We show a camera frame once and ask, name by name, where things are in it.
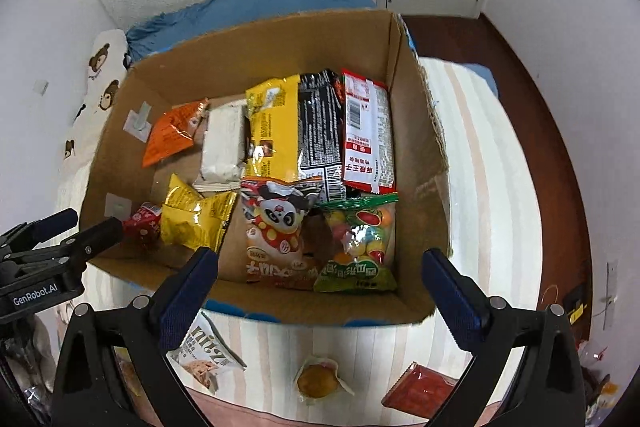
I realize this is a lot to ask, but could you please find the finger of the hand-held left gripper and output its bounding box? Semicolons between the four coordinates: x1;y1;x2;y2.
0;208;80;254
10;217;124;269

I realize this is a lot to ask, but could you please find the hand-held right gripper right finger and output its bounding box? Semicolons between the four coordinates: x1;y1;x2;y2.
421;248;586;427

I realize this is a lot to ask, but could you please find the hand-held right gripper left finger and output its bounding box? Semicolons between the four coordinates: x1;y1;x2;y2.
52;247;220;427

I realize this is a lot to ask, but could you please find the small red snack packet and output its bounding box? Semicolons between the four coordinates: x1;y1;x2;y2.
121;201;163;248

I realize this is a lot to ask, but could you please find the white nut print packet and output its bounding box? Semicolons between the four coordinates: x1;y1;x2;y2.
166;311;247;395

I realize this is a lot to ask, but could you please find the small yellow snack packet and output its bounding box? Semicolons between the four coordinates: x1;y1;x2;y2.
160;173;238;254

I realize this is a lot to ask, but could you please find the panda print snack packet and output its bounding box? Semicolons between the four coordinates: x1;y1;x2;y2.
239;177;323;290

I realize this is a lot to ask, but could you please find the dark red snack packet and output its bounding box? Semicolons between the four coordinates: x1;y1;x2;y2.
381;361;458;413

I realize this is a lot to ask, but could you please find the beige yellow-edged snack packet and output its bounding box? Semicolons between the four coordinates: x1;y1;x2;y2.
112;344;146;400

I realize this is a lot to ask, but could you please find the green colourful candy packet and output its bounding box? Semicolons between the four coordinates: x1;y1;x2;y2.
312;193;399;294

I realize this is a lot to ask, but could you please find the orange snack packet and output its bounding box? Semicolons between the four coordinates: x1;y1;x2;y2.
141;98;210;168

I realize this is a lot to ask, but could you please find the clear white snack packet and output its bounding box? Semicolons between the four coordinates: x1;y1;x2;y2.
192;102;249;192

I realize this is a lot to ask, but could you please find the packaged brown egg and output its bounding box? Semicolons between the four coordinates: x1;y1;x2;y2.
292;355;356;404

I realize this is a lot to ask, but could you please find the red and white snack packet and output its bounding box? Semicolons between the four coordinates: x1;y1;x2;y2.
340;68;399;195

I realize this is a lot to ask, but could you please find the large yellow snack packet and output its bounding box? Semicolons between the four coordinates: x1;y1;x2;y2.
244;75;302;182

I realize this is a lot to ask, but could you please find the black snack packet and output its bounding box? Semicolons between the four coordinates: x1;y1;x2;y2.
297;68;348;202

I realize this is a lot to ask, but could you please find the cardboard box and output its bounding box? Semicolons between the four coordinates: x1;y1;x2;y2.
80;9;453;328

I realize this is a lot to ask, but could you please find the cat print striped blanket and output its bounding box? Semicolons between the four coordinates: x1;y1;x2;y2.
35;57;546;427

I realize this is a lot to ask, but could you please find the black floor socket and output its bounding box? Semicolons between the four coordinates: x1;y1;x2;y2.
565;277;591;325

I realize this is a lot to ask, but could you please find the bear print pillow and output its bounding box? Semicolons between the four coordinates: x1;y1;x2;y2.
55;29;130;218

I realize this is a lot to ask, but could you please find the white power strip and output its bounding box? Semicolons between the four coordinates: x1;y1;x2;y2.
605;261;620;330

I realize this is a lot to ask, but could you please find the clutter of plastic bags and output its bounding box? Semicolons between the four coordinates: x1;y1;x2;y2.
575;337;620;408

